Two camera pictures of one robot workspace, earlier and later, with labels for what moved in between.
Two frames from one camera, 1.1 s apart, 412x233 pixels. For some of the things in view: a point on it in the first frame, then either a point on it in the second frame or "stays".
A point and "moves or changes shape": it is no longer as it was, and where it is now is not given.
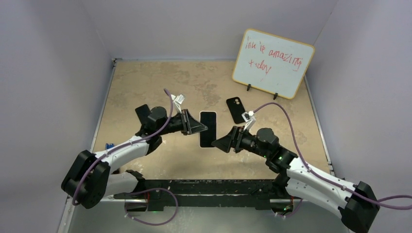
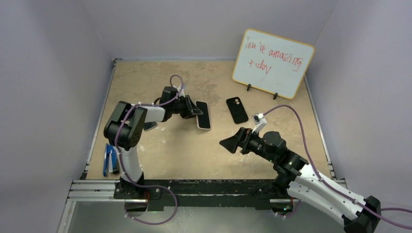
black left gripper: (189, 125) → (190, 109)
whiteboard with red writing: (271, 64) stays
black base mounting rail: (171, 193) stays
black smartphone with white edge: (209, 119) moves or changes shape
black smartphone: (207, 137) → (203, 119)
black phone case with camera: (236, 109) stays
